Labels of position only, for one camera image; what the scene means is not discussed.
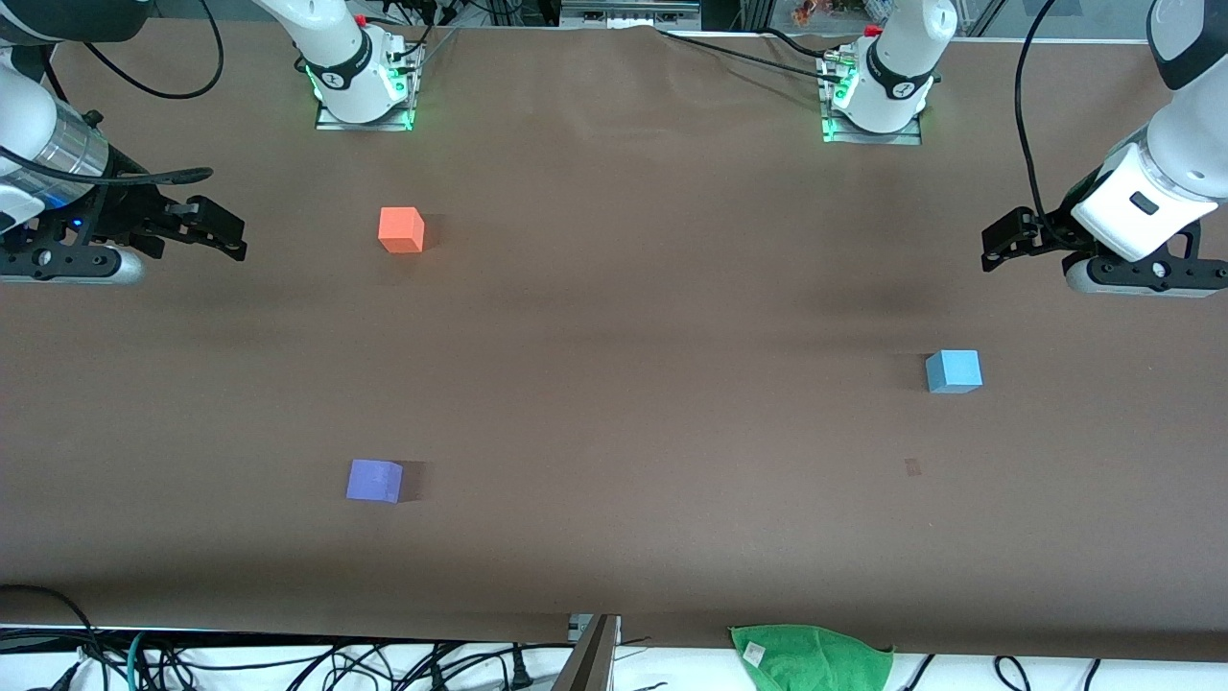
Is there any black looped floor cable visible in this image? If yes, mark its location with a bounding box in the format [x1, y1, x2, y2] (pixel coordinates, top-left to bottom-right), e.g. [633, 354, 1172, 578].
[0, 584, 102, 691]

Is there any black tangled cable bundle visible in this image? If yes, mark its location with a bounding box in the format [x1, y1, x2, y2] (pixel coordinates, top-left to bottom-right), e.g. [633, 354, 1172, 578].
[144, 639, 577, 691]

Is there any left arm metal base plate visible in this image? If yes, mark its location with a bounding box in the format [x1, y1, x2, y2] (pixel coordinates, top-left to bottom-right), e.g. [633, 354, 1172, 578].
[818, 50, 925, 147]

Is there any aluminium profile post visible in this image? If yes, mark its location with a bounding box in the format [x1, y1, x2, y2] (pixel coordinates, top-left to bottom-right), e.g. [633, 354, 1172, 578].
[553, 614, 623, 691]

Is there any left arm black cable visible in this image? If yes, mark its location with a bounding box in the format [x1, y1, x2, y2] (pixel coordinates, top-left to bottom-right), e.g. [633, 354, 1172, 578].
[1013, 0, 1061, 224]

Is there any purple foam block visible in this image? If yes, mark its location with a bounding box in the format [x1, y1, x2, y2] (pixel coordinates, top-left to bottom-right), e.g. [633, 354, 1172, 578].
[345, 459, 405, 504]

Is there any brown table cover sheet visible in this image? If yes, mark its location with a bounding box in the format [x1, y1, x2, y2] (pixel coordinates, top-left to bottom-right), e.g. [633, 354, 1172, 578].
[0, 17, 1228, 663]

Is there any teal cable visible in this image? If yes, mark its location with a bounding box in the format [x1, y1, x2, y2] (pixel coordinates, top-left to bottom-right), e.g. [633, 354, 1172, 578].
[123, 631, 156, 691]

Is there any orange foam block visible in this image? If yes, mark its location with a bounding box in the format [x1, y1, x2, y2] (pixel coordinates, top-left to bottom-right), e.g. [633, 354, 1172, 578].
[378, 206, 426, 254]

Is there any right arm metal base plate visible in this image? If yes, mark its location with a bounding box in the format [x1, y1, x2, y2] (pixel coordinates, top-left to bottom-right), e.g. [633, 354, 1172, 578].
[314, 38, 417, 133]

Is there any aluminium frame rail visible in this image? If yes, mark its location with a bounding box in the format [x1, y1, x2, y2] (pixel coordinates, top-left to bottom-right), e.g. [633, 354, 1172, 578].
[559, 0, 703, 31]

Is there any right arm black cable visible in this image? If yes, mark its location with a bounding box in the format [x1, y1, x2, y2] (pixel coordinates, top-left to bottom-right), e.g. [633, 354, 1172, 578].
[0, 0, 227, 189]

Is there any long black cable on table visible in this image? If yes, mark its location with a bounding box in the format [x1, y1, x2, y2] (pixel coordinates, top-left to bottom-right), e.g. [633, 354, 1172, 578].
[657, 27, 838, 76]

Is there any blue foam block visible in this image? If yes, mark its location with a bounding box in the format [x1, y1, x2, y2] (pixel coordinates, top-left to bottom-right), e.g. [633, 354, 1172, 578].
[925, 349, 983, 394]

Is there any green cloth with white label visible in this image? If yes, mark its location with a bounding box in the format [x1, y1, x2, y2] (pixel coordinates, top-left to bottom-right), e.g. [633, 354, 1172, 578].
[728, 624, 896, 691]

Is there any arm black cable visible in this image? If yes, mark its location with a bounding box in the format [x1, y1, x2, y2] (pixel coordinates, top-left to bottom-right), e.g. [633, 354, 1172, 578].
[1013, 0, 1061, 224]
[0, 0, 227, 189]

